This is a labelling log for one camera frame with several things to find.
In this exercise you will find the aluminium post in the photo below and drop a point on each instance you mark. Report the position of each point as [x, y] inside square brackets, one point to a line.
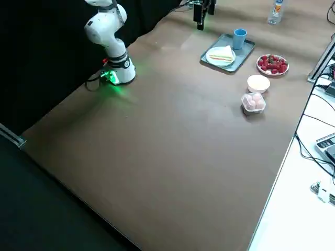
[320, 62]

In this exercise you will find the light blue plate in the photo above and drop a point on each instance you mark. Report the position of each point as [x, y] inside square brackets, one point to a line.
[222, 64]

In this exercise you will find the brown egg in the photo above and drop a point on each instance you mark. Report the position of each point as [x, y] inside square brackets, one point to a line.
[259, 104]
[257, 98]

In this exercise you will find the red strawberry pile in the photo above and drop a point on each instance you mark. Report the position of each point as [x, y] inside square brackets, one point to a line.
[273, 64]

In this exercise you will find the black stepped device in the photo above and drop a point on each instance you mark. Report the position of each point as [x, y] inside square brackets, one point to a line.
[330, 91]

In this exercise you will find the clear bottle blue cap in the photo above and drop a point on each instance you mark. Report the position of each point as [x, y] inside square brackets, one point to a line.
[276, 13]

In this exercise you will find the grey rectangular tray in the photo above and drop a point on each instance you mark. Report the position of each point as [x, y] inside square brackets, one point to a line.
[243, 56]

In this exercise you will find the clear plastic egg box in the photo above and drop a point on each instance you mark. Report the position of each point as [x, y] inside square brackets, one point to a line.
[252, 111]

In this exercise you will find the triangular white bread sandwich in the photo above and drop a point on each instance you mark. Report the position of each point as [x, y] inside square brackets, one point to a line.
[222, 53]

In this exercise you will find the white connector block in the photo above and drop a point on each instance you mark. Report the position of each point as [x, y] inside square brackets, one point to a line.
[323, 193]

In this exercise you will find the aluminium frame rail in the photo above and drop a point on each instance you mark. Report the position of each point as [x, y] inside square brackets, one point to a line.
[15, 139]

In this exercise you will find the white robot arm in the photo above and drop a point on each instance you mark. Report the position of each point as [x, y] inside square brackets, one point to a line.
[102, 28]

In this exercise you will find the blue cup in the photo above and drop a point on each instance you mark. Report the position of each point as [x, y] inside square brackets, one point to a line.
[239, 41]

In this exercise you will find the grey device with buttons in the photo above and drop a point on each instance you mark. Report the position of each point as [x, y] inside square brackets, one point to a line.
[325, 146]

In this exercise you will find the white round plate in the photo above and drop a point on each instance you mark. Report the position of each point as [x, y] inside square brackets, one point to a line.
[272, 74]

